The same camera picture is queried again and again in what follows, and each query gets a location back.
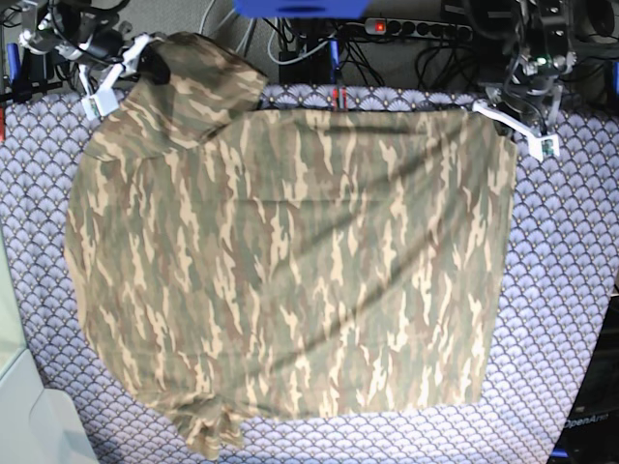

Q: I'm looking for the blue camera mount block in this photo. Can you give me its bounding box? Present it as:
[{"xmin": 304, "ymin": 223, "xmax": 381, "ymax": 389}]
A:
[{"xmin": 234, "ymin": 0, "xmax": 369, "ymax": 18}]

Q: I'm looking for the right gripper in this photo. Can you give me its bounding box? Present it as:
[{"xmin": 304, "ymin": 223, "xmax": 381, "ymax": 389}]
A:
[{"xmin": 72, "ymin": 24, "xmax": 164, "ymax": 118}]

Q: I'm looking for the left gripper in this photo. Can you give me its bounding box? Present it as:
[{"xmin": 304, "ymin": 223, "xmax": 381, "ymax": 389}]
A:
[{"xmin": 472, "ymin": 57, "xmax": 566, "ymax": 160}]

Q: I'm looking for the white plastic bin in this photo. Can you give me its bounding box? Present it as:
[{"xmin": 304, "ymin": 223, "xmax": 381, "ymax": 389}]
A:
[{"xmin": 1, "ymin": 250, "xmax": 98, "ymax": 463}]

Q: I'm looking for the black OpenArm box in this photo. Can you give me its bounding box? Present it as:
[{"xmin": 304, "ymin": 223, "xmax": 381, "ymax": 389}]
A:
[{"xmin": 548, "ymin": 299, "xmax": 618, "ymax": 463}]

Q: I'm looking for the fan-patterned purple tablecloth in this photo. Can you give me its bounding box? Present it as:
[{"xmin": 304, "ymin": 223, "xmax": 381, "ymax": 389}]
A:
[{"xmin": 1, "ymin": 94, "xmax": 618, "ymax": 463}]

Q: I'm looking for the red black table clamp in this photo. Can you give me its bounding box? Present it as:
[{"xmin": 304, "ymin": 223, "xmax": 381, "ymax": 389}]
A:
[{"xmin": 332, "ymin": 86, "xmax": 348, "ymax": 111}]

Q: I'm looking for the camouflage T-shirt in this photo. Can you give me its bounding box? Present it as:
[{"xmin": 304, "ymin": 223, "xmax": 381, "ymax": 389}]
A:
[{"xmin": 65, "ymin": 33, "xmax": 517, "ymax": 459}]

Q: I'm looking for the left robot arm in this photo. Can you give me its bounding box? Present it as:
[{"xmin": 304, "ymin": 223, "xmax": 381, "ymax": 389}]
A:
[{"xmin": 462, "ymin": 1, "xmax": 576, "ymax": 161}]

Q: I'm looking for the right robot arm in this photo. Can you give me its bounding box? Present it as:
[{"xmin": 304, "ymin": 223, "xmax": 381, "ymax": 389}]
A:
[{"xmin": 13, "ymin": 1, "xmax": 170, "ymax": 120}]

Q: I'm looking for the blue clamp handle right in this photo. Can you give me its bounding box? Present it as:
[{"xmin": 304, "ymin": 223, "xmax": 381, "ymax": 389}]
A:
[{"xmin": 604, "ymin": 61, "xmax": 619, "ymax": 101}]

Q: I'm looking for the blue clamp handle left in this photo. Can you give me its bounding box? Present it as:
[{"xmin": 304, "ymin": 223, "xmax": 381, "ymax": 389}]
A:
[{"xmin": 6, "ymin": 43, "xmax": 21, "ymax": 91}]

